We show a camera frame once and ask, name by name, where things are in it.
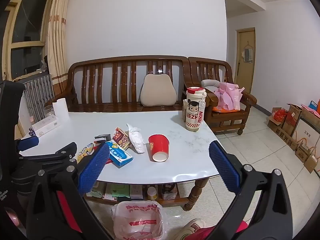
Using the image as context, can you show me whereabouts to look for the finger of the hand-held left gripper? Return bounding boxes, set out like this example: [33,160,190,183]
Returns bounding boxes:
[19,142,78,176]
[15,136,40,156]

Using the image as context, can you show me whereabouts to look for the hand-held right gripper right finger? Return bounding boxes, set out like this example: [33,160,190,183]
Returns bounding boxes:
[209,141,293,240]

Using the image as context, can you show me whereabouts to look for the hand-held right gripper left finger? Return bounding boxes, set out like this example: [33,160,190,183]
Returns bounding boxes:
[26,142,113,240]

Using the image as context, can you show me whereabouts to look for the yellow snack packet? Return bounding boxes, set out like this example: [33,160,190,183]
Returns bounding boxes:
[76,142,95,164]

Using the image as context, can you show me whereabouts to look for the light blue medicine box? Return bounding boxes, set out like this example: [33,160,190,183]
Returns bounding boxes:
[105,141,134,168]

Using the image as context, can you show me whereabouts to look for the white dark blue box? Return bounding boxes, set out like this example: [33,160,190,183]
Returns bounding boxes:
[94,134,112,145]

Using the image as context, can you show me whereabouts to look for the maroon gold packet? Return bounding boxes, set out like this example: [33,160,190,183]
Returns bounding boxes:
[112,127,132,150]

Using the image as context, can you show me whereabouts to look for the white tissue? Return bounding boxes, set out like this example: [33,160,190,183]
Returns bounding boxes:
[126,123,146,154]

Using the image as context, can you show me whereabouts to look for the bin with white plastic bag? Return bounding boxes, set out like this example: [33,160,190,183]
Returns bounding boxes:
[111,200,167,240]

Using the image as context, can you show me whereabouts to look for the red paper cup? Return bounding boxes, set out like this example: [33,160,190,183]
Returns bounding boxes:
[148,134,170,162]

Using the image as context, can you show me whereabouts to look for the green wipes packet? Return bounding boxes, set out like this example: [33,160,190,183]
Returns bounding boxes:
[90,181,107,198]

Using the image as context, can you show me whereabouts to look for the white rectangular box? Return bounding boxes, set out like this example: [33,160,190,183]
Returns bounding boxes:
[32,116,63,138]

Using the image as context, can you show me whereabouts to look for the grey radiator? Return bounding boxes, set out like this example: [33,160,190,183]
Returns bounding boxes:
[22,74,55,123]

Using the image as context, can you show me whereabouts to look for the green flat packet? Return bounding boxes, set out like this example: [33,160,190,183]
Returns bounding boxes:
[104,183,130,200]

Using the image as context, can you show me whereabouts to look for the wooden table with white top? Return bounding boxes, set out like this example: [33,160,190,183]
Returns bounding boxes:
[19,111,218,212]

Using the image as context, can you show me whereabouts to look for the glass jar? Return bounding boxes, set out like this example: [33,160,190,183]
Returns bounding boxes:
[44,104,56,118]

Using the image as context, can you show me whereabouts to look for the white paper roll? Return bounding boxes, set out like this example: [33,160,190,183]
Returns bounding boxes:
[52,98,70,122]

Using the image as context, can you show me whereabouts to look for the white long box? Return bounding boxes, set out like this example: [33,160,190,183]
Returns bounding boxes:
[130,184,145,200]

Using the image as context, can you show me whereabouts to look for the cartoon print water bottle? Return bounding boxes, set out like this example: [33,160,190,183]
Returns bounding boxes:
[185,87,207,132]

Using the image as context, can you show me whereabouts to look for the orange cloth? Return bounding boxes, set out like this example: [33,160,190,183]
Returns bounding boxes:
[212,106,240,112]

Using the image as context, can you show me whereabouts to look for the clear container with black contents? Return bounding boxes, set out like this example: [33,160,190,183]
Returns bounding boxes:
[161,184,178,200]

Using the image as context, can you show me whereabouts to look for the pink plastic bag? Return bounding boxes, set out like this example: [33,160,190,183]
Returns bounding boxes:
[214,82,244,111]

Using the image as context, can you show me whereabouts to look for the person's beige shoe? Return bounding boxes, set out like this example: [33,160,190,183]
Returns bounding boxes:
[172,218,207,240]

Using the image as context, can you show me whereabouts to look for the wooden armchair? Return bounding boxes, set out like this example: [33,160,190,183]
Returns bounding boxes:
[187,57,258,135]

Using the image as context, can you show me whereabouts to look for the red plastic bag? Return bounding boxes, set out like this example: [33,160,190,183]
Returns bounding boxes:
[274,109,287,122]

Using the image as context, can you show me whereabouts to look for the beige curtain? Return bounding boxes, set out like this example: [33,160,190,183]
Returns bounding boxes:
[47,0,69,100]

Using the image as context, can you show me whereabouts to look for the grey pillow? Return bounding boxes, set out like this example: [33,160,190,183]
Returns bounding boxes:
[201,79,222,93]

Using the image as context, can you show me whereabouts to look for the row of cardboard boxes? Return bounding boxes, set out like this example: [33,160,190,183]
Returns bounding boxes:
[267,99,320,174]

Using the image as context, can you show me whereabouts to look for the yellow framed window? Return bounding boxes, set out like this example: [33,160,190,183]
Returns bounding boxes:
[0,0,57,82]

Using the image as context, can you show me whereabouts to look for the yellow wooden door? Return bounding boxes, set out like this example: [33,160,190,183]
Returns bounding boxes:
[235,27,257,94]

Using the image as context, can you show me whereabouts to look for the beige back cushion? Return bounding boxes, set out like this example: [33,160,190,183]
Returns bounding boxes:
[140,74,181,107]

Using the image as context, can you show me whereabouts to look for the hanger with grey cloth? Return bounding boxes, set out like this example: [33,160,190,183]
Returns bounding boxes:
[241,41,253,63]

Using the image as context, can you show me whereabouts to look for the wooden slatted sofa bench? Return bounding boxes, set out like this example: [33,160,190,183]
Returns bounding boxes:
[44,55,190,113]

